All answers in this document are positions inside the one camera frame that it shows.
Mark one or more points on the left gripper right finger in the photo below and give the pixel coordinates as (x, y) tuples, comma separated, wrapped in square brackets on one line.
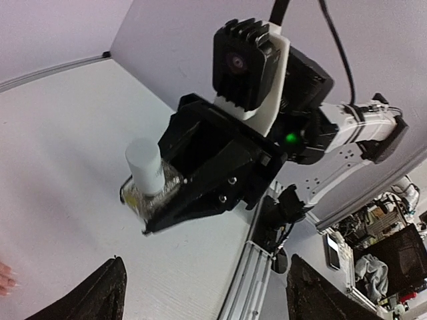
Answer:
[(310, 296)]

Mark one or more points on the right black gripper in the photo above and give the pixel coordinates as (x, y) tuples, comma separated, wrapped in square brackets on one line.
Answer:
[(224, 160)]

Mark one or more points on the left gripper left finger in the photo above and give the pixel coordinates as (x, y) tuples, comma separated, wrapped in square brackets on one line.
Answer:
[(100, 296)]

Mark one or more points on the clear nail polish bottle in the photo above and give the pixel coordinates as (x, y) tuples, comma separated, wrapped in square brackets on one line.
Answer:
[(153, 182)]

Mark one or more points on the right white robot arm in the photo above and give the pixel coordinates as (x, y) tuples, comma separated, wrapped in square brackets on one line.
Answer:
[(307, 128)]

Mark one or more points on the smartphone in background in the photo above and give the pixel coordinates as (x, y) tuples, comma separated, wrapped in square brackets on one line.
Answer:
[(332, 253)]

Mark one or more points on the grey cloth in background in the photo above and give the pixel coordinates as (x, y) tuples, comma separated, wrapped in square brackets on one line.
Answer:
[(374, 273)]

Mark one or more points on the mannequin hand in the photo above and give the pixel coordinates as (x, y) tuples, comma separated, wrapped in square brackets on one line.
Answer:
[(8, 281)]

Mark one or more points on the black monitor in background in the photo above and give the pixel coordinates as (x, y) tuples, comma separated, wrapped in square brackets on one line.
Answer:
[(405, 255)]

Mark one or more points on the aluminium front rail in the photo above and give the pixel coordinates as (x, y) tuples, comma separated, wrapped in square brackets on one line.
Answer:
[(247, 290)]

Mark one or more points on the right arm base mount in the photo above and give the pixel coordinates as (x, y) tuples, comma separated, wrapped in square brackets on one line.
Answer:
[(279, 216)]

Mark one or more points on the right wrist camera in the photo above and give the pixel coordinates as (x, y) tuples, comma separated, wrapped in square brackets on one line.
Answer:
[(250, 59)]

